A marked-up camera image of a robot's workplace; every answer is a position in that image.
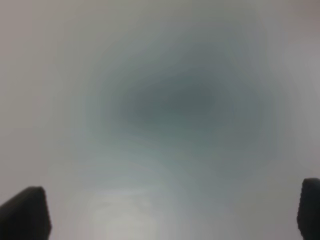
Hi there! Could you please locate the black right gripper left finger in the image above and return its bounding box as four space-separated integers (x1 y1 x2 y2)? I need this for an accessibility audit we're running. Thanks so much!
0 186 52 240

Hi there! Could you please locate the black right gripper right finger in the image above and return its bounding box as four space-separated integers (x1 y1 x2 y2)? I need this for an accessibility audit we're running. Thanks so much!
296 178 320 240

